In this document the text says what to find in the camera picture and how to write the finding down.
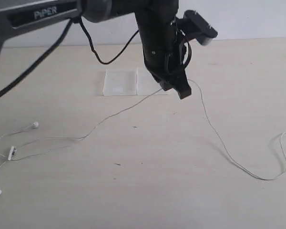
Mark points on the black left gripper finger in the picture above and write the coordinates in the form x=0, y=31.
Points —
x=180, y=84
x=164, y=82

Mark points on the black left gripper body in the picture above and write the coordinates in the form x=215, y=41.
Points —
x=163, y=44

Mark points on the white wired earphones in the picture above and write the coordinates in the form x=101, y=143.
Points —
x=35, y=125

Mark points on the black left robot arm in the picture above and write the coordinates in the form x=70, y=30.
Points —
x=18, y=17

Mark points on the clear plastic storage case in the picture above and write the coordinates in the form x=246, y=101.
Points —
x=120, y=82

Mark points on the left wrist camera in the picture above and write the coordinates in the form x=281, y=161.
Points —
x=195, y=27

